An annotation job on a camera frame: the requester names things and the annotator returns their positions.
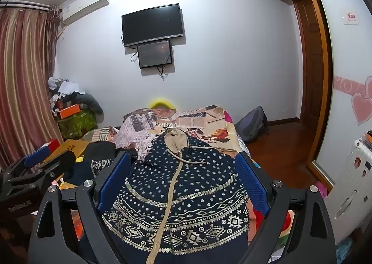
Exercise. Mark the grey cloth bundle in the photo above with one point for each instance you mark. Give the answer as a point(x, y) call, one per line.
point(90, 102)

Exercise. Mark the printed blanket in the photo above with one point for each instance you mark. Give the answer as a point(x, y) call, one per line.
point(200, 120)

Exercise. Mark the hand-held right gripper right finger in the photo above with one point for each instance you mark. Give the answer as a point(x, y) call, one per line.
point(252, 182)

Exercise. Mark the white air conditioner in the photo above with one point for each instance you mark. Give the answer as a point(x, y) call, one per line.
point(87, 5)

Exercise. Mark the red box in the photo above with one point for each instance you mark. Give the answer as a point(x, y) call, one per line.
point(53, 144)

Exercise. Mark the navy patterned hoodie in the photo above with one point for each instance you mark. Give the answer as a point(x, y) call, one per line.
point(186, 188)

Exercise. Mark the pile of white papers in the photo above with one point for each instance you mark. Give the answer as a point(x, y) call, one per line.
point(62, 86)

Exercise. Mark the yellow cardboard box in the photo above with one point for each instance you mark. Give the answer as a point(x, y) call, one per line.
point(69, 150)

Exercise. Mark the grey purple backpack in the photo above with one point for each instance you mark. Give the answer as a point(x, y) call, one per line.
point(252, 124)

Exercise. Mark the black garment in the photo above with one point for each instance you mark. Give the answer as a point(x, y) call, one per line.
point(98, 153)

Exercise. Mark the yellow fuzzy object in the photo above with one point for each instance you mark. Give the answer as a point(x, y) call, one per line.
point(161, 104)

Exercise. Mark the white suitcase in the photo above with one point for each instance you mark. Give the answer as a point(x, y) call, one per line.
point(351, 188)

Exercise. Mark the curtain rail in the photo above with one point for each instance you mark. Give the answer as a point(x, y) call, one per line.
point(23, 5)

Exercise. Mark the orange box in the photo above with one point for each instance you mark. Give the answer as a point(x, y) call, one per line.
point(68, 111)

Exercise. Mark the small black wall monitor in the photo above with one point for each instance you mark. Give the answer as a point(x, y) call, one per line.
point(155, 53)

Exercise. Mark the wooden door frame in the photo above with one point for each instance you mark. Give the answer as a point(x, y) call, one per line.
point(327, 48)

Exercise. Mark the wooden door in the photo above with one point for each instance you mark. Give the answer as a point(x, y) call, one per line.
point(312, 57)

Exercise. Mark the green bag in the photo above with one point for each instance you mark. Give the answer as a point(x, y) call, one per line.
point(78, 124)

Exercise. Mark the pink heart wall sticker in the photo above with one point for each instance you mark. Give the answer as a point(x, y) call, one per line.
point(361, 106)

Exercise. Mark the large black wall television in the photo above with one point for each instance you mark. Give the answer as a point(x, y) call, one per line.
point(152, 24)

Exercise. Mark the striped red curtain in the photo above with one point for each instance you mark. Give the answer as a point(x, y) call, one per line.
point(20, 77)

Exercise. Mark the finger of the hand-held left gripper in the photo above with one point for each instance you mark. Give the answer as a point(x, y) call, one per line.
point(62, 162)
point(37, 157)

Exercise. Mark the pink slippers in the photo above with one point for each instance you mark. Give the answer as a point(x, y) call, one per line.
point(321, 188)

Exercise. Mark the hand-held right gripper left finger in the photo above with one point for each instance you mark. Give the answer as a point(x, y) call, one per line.
point(116, 176)

